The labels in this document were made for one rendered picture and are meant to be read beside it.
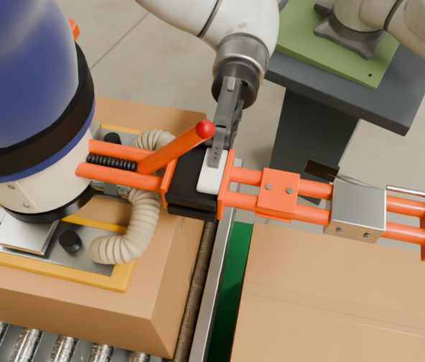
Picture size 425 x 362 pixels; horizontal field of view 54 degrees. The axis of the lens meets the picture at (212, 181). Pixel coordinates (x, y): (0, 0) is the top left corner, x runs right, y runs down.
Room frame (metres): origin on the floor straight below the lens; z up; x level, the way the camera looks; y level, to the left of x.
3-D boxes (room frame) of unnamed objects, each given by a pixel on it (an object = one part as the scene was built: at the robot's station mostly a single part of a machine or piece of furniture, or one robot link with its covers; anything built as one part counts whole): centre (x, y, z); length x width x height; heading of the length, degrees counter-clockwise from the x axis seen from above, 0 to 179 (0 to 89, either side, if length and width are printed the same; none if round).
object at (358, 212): (0.25, -0.19, 1.07); 0.07 x 0.07 x 0.04; 77
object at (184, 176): (0.30, 0.02, 1.08); 0.10 x 0.08 x 0.06; 167
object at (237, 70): (0.45, -0.03, 1.07); 0.09 x 0.07 x 0.08; 168
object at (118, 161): (0.33, 0.14, 1.08); 0.07 x 0.02 x 0.02; 77
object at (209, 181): (0.30, 0.00, 1.10); 0.07 x 0.03 x 0.01; 168
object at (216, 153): (0.33, -0.01, 1.12); 0.05 x 0.01 x 0.03; 168
